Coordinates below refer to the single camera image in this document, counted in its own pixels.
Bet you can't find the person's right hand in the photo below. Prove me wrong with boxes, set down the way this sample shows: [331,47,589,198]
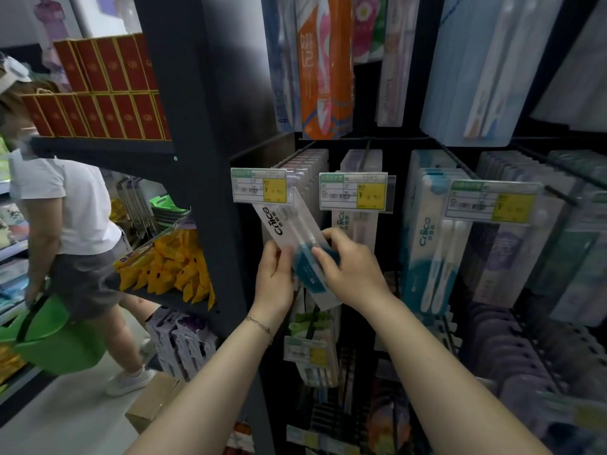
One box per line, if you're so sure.
[310,227,395,310]

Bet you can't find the person's left hand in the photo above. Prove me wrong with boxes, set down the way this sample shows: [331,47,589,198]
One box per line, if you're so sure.
[248,239,296,328]

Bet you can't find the clear blue toothbrush pack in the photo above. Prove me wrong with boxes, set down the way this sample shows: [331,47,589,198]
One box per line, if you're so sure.
[251,186,342,311]

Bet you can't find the person's right forearm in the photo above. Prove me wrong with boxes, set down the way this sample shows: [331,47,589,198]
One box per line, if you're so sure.
[359,295,554,455]

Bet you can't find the person's left forearm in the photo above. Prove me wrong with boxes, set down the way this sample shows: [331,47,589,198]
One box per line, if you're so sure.
[124,315,286,455]

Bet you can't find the row of green top packs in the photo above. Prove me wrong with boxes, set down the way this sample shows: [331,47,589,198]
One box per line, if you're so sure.
[285,294,343,389]

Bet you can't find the medium green yellow price tag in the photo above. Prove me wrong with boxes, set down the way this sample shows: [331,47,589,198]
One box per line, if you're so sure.
[319,172,396,214]

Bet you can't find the small green yellow price tag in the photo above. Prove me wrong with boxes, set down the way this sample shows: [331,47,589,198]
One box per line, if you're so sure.
[231,167,289,205]

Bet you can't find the row of clear pink toothbrush packs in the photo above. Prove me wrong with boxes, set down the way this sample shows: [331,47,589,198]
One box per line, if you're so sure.
[271,148,331,224]

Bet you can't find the low green yellow price tag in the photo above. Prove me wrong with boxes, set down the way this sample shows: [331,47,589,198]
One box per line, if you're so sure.
[283,336,329,368]

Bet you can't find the row of clear white toothbrush packs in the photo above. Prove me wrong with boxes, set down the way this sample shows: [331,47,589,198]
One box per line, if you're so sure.
[331,149,384,255]

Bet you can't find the row of teal white toothbrush packs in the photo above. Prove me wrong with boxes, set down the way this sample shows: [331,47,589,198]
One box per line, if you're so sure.
[400,149,474,325]

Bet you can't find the pile of yellow snack packets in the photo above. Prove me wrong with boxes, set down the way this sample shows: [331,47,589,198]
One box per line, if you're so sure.
[113,228,217,312]

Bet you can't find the stack of green baskets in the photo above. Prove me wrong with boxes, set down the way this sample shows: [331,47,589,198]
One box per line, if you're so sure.
[149,194,191,229]

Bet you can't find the row of purple white boxes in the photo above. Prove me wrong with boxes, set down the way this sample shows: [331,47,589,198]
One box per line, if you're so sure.
[146,306,220,382]

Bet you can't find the black metal shelf rack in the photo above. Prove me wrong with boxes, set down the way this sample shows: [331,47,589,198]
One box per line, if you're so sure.
[29,0,304,455]

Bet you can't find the black peg hook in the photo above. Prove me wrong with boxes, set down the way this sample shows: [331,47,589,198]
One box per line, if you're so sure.
[511,144,581,207]
[428,136,476,183]

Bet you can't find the large green yellow price tag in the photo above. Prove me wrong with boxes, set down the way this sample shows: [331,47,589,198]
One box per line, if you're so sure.
[444,179,544,227]

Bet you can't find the strip of bottom price tags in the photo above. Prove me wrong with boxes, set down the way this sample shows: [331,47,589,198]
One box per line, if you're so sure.
[285,424,362,455]

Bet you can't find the row of purple grey toothbrush packs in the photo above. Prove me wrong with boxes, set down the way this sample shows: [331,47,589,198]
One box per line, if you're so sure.
[467,151,572,309]

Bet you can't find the orange toothbrush pack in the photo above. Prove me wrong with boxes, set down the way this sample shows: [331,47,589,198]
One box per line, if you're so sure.
[295,0,355,141]

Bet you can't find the brown cardboard box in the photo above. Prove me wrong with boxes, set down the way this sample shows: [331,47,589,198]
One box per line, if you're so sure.
[125,371,187,435]

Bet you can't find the white slim toothbrush pack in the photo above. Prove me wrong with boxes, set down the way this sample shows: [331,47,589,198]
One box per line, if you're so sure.
[376,0,421,128]

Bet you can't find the rows of lilac toothbrush packs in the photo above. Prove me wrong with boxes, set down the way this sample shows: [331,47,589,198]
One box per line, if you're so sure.
[446,300,607,455]

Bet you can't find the pink flower print pack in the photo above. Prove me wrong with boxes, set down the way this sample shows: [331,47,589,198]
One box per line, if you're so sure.
[352,0,389,65]

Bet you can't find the row of pale blue toothbrush packs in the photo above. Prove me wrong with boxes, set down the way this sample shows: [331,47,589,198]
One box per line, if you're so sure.
[419,0,567,148]

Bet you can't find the rows of red boxes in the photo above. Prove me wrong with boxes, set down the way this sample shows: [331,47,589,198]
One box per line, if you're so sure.
[20,33,172,141]

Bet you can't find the green shopping basket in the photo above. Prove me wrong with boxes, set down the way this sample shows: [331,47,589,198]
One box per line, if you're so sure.
[0,293,108,376]

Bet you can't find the row of green grey toothbrush packs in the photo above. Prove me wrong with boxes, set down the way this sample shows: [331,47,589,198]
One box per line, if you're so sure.
[545,150,607,328]

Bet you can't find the shelf of assorted goods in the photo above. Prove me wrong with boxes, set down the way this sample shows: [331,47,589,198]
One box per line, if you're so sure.
[0,137,31,394]

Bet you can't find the row of grey white packs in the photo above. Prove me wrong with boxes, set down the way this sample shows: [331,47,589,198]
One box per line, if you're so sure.
[530,0,607,133]

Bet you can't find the thin gold bracelet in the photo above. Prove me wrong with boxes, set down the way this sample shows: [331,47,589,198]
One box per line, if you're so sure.
[245,316,274,347]

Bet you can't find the grey metal trolley handles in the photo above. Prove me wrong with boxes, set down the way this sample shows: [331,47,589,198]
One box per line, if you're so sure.
[116,177,159,243]

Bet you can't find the purple dress wall poster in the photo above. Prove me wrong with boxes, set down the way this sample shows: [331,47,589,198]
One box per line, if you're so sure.
[32,0,73,93]

